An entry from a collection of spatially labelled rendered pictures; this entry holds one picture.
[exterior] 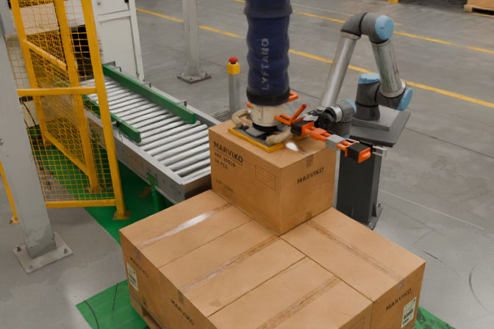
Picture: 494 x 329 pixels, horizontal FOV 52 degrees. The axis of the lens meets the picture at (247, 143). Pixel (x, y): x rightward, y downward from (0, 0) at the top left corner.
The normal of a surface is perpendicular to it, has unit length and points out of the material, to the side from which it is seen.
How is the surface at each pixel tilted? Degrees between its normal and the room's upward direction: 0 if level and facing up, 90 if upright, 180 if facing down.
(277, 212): 90
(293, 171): 90
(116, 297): 0
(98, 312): 0
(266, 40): 78
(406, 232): 0
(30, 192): 90
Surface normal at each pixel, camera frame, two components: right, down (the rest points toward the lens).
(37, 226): 0.64, 0.34
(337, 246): -0.02, -0.88
